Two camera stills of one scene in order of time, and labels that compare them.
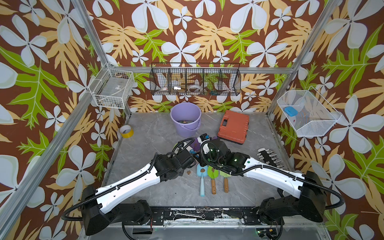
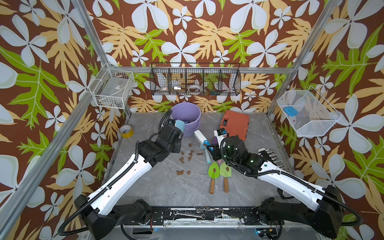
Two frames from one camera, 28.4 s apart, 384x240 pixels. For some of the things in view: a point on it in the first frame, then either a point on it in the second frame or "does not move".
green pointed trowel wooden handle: x=213 y=173 does not move
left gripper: x=181 y=172 → x=177 y=145
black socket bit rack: x=270 y=157 does not move
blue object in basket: x=291 y=111 does not move
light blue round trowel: x=202 y=171 → x=180 y=124
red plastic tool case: x=234 y=127 does not move
